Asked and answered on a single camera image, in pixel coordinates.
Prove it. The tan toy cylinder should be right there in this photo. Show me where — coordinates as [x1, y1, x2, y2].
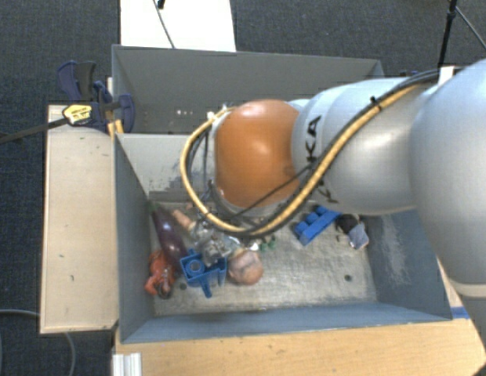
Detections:
[172, 208, 198, 231]

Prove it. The pink toy peach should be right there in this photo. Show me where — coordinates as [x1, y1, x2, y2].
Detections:
[227, 248, 265, 286]

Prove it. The purple toy eggplant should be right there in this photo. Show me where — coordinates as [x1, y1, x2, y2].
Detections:
[150, 204, 189, 270]

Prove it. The orange toy figure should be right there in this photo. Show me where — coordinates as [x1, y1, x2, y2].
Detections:
[143, 248, 177, 300]

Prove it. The grey metal bin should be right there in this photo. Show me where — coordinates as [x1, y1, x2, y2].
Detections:
[111, 44, 454, 345]

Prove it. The blue toy brick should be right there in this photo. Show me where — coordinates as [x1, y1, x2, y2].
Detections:
[292, 205, 343, 248]

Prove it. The pale wood flat board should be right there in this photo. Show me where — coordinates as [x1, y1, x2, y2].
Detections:
[39, 104, 119, 334]

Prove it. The black and grey toy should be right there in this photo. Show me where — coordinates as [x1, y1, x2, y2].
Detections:
[335, 213, 371, 251]

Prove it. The blue plastic bracket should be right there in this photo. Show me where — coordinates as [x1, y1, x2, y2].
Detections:
[179, 248, 229, 298]

